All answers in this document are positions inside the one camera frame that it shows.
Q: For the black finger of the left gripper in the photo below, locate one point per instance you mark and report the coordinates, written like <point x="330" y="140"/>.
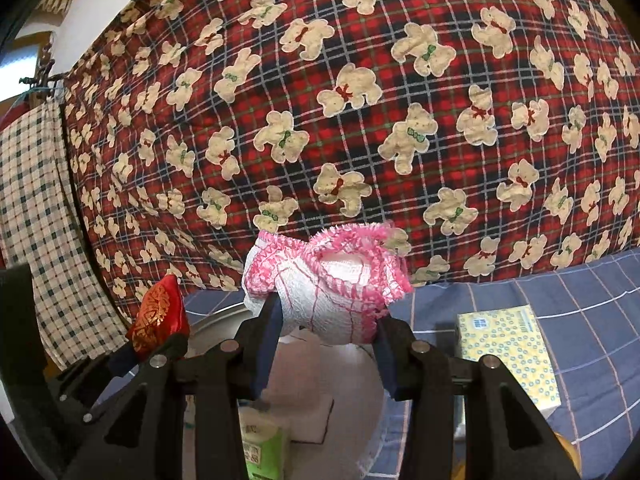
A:
<point x="125" y="359"/>

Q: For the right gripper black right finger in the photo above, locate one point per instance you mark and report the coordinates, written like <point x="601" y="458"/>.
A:
<point x="506" y="436"/>

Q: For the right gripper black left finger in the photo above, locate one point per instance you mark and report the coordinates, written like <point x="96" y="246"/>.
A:
<point x="138" y="434"/>

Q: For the red gold embroidered pouch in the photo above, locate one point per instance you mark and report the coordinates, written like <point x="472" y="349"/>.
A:
<point x="161" y="315"/>

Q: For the green pocket tissue pack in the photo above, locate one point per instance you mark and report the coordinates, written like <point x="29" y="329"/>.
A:
<point x="265" y="441"/>

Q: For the pink trimmed white knit sock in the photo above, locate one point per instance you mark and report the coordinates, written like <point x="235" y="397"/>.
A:
<point x="337" y="284"/>

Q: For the yellow patterned tissue box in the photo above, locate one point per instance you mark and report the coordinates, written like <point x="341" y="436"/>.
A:
<point x="514" y="336"/>

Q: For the blue checked bed sheet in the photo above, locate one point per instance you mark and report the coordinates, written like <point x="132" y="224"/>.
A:
<point x="589" y="316"/>

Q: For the round metal tin container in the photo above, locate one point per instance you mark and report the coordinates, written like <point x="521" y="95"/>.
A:
<point x="333" y="406"/>

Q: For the red plaid teddy bear blanket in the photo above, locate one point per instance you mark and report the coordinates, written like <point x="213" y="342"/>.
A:
<point x="496" y="138"/>

